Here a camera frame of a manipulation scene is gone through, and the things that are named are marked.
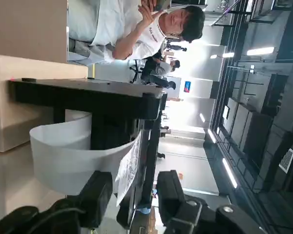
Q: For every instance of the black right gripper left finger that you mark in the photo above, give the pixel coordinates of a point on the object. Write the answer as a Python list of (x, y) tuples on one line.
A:
[(92, 195)]

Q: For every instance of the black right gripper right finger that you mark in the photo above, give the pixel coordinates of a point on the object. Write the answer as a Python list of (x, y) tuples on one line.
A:
[(171, 195)]

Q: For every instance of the white QR code label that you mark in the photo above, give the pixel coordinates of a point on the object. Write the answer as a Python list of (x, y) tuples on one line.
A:
[(129, 168)]

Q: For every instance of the white label roll strip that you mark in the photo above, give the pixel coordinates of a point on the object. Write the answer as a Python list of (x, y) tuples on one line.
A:
[(63, 161)]

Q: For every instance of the black label dispenser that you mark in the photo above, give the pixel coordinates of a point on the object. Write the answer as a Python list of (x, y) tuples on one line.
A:
[(88, 102)]

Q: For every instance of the white air vent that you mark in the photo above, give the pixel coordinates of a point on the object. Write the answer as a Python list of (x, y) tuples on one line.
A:
[(286, 161)]

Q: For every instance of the person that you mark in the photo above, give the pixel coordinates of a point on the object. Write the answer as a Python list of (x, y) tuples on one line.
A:
[(151, 36), (175, 46), (156, 70)]

